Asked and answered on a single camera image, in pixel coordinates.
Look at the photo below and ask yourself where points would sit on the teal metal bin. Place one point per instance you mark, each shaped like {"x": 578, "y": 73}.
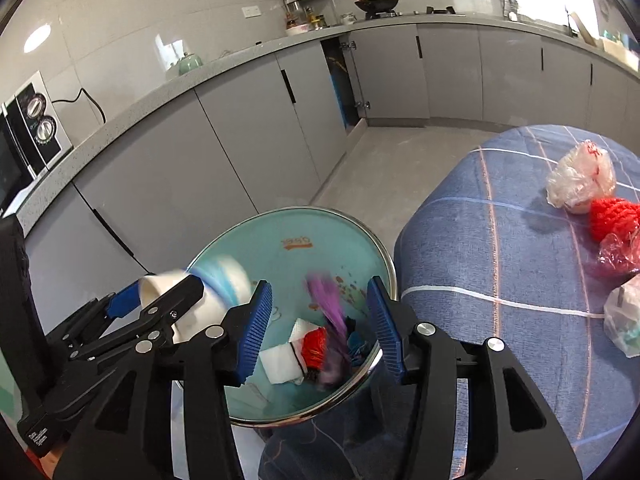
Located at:
{"x": 300, "y": 270}

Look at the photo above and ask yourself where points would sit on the metal faucet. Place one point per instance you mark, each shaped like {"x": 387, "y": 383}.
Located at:
{"x": 569, "y": 20}

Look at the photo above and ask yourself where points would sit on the metal spice rack with bottles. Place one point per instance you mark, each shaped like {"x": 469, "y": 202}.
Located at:
{"x": 307, "y": 0}

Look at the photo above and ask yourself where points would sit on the white and teal plastic bag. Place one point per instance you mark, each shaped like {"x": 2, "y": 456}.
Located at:
{"x": 625, "y": 320}

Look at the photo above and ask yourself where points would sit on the green ceramic teapot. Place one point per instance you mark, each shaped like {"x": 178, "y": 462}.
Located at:
{"x": 190, "y": 62}

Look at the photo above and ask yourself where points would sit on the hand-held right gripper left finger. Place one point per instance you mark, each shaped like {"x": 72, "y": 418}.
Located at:
{"x": 255, "y": 335}

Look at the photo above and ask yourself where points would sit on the white paper towel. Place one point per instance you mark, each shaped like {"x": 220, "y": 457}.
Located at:
{"x": 282, "y": 362}

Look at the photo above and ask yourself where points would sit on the blue foil wrapper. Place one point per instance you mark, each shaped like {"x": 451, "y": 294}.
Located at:
{"x": 357, "y": 346}

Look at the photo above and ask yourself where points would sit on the white bowl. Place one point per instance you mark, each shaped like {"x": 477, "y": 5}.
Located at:
{"x": 297, "y": 30}

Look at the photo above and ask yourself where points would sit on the clear plastic bag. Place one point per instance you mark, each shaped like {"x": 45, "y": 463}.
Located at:
{"x": 580, "y": 180}

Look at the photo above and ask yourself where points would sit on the blue checked tablecloth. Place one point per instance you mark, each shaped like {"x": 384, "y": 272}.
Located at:
{"x": 475, "y": 260}

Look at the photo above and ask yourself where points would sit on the wooden cutting board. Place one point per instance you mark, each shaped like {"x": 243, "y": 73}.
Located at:
{"x": 582, "y": 26}

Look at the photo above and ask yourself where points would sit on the black and white microwave oven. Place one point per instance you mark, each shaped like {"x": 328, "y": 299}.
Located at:
{"x": 30, "y": 135}

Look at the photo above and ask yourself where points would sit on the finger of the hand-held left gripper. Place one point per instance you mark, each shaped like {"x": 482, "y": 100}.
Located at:
{"x": 125, "y": 301}
{"x": 175, "y": 296}

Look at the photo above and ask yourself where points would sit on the purple plastic wrapper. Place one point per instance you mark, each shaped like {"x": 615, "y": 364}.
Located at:
{"x": 327, "y": 305}

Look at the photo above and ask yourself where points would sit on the black wok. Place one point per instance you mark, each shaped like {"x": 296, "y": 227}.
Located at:
{"x": 375, "y": 4}

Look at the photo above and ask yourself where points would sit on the white paper cup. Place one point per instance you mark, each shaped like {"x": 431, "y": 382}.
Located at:
{"x": 215, "y": 285}

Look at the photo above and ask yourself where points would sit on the red plastic wrapper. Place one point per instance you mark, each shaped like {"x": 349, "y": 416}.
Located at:
{"x": 620, "y": 255}

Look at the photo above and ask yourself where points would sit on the knife holder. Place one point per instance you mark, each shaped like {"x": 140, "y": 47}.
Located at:
{"x": 510, "y": 5}

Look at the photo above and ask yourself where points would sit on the white wall socket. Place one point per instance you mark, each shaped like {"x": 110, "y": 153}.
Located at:
{"x": 250, "y": 11}

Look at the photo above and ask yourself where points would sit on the gas stove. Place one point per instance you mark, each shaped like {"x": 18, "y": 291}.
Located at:
{"x": 415, "y": 12}

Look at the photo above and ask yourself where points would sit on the green floor mat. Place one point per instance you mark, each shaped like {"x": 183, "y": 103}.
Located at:
{"x": 9, "y": 380}

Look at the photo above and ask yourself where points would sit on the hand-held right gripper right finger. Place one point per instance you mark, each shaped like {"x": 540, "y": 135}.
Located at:
{"x": 387, "y": 330}

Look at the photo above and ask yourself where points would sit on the glass jar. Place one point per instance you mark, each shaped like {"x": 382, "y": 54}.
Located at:
{"x": 347, "y": 19}

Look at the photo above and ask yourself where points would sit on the red foam net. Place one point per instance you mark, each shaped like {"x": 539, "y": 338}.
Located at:
{"x": 315, "y": 347}
{"x": 615, "y": 222}

